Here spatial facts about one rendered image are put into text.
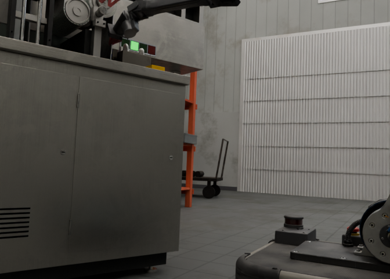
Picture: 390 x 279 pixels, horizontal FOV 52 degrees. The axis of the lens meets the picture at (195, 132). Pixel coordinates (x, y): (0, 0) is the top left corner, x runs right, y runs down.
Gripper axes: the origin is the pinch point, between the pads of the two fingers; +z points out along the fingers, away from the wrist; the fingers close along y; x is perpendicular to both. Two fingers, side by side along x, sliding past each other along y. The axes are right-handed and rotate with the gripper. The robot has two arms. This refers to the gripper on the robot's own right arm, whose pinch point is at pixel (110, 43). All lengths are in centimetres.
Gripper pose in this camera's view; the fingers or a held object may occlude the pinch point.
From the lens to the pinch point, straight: 202.5
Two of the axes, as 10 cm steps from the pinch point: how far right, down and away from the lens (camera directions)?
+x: -2.8, -8.4, 4.6
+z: -5.6, 5.4, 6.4
